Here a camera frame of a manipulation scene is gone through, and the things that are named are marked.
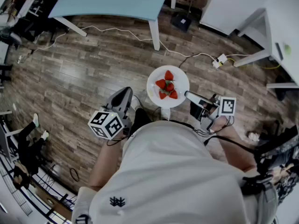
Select black box on floor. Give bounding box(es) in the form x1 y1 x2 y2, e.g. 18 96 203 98
171 13 193 33

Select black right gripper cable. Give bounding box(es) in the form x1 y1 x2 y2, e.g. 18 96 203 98
192 115 257 155

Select black floor cable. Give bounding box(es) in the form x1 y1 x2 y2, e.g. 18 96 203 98
178 53 214 69

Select white power strip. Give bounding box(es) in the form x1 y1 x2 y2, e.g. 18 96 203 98
212 54 228 69

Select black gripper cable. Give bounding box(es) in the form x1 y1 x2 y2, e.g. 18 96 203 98
192 115 257 155
106 134 134 147

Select small white desk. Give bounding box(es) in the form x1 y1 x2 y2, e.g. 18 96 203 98
16 0 45 18

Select person's white right shoe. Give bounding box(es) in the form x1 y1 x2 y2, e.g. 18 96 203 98
161 108 172 122

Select grey bar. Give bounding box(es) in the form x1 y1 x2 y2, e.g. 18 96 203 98
275 42 284 61

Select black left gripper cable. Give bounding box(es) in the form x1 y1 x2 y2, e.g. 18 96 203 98
106 134 134 147

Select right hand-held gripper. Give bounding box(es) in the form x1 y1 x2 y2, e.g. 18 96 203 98
184 90 237 131

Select black cable loop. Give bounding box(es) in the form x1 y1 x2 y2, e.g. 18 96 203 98
69 167 80 182

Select black harness clamp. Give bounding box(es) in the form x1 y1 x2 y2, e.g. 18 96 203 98
240 173 274 197

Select white shelf rack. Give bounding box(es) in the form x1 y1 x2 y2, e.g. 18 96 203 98
0 111 24 163

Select person's white shirt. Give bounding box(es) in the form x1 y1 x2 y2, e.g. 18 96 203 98
71 119 280 224

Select white floor cable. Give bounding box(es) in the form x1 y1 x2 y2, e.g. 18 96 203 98
31 25 219 63

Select person's right forearm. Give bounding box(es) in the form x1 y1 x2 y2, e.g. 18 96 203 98
210 115 259 172

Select person's black trousers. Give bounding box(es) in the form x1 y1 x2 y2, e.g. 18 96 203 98
128 107 154 136

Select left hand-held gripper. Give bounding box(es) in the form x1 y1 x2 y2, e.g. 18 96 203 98
87 87 134 141

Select person's left forearm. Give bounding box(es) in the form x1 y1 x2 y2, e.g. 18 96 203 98
88 134 128 192

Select large white table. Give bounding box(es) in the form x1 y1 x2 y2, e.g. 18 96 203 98
199 0 289 36

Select white round plate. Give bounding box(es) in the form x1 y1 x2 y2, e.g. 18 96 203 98
146 65 190 108

